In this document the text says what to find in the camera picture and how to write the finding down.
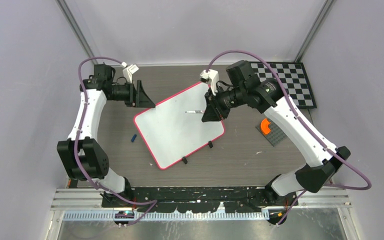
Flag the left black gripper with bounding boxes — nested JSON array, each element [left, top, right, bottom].
[[108, 80, 156, 108]]

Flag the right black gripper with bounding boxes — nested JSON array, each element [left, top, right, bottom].
[[202, 84, 246, 122]]

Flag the white marker blue cap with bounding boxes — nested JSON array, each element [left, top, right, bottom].
[[185, 110, 205, 114]]

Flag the white whiteboard pink rim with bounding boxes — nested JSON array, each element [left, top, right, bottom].
[[133, 82, 225, 170]]

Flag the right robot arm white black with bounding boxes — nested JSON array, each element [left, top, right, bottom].
[[200, 60, 351, 205]]

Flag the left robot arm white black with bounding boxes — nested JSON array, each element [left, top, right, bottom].
[[56, 62, 156, 207]]

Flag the black board stop left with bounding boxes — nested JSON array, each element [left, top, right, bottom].
[[181, 157, 188, 165]]

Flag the orange curved block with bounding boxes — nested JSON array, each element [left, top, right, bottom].
[[259, 118, 271, 135]]

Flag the grey lego baseplate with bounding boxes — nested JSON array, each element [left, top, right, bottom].
[[255, 117, 287, 147]]

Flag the black white checkerboard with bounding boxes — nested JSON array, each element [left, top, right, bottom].
[[268, 62, 317, 109]]

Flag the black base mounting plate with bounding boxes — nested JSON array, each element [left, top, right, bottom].
[[101, 186, 297, 214]]

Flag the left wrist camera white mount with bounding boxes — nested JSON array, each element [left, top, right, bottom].
[[121, 62, 139, 84]]

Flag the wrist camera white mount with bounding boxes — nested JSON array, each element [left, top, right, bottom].
[[200, 69, 220, 96], [121, 62, 139, 84]]

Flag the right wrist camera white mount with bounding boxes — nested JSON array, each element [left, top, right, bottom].
[[200, 69, 220, 96]]

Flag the aluminium frame rail front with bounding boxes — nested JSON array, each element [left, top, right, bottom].
[[50, 188, 104, 210]]

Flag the white slotted cable duct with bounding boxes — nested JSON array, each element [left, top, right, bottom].
[[62, 209, 270, 222]]

